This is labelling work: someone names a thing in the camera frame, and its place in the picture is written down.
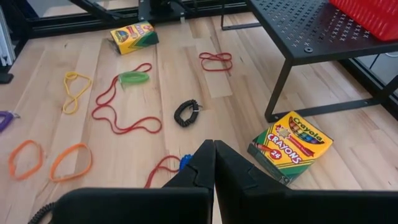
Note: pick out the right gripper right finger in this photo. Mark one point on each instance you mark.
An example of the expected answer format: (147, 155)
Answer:
(280, 205)

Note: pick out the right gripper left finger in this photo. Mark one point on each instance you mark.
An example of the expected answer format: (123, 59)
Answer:
(140, 205)

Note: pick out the yellow rubber band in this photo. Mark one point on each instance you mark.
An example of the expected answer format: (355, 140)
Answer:
(74, 99)

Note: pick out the Crayola crayon box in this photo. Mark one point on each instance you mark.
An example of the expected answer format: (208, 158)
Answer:
(133, 39)
(289, 146)

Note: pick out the red plastic basket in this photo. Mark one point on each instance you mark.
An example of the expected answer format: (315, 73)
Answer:
(370, 15)

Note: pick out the orange rubber band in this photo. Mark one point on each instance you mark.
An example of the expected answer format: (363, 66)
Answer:
(10, 161)
(66, 180)

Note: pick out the long red rubber band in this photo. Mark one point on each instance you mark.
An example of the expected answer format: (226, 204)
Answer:
(104, 106)

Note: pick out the black perforated metal riser shelf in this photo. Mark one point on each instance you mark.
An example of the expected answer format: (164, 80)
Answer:
(311, 28)

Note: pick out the black table clamp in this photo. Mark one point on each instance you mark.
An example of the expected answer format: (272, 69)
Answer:
(6, 78)

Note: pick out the aluminium frame post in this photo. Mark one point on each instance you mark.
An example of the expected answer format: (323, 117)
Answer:
(6, 43)

